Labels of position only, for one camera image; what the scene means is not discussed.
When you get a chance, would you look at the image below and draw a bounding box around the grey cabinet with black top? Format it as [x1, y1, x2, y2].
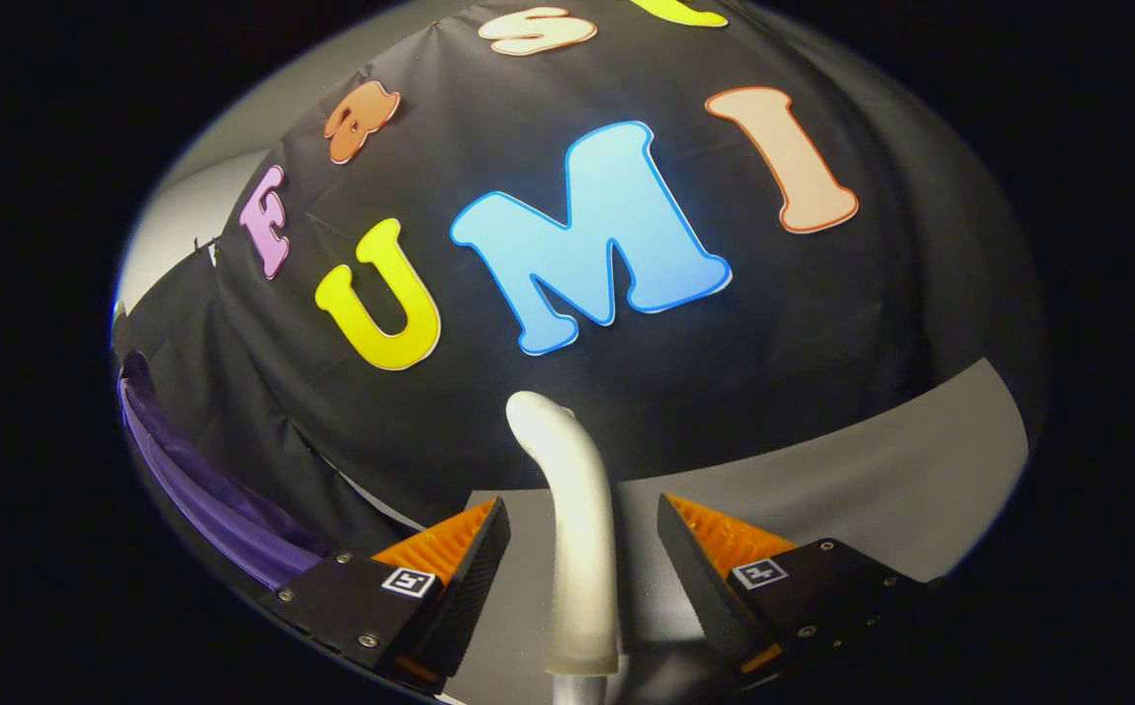
[440, 357, 1030, 705]

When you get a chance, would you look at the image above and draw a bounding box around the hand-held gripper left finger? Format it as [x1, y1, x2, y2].
[259, 496, 512, 691]

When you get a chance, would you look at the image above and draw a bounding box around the white garment steamer head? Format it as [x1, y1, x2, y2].
[505, 391, 620, 677]

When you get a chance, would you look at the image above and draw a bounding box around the purple corduroy jacket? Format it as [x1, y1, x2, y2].
[117, 352, 333, 591]

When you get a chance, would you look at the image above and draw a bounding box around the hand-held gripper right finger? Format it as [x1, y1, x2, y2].
[657, 493, 940, 686]

